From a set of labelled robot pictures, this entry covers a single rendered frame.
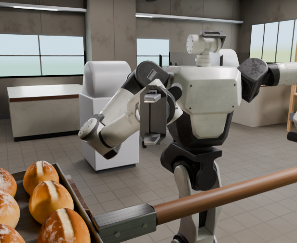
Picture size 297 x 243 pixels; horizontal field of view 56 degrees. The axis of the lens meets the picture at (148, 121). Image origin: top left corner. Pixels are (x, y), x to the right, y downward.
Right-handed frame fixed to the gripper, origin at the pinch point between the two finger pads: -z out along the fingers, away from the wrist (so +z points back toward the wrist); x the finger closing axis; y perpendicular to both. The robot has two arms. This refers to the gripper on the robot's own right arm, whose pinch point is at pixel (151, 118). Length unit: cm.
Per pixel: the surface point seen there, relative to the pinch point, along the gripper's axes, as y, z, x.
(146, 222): 1.5, -17.6, -11.6
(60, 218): -8.9, -23.4, -8.1
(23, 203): -21.4, -11.6, -13.5
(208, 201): 10.7, -10.8, -11.3
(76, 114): -191, 443, -94
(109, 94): -83, 277, -33
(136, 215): 0.0, -18.1, -10.3
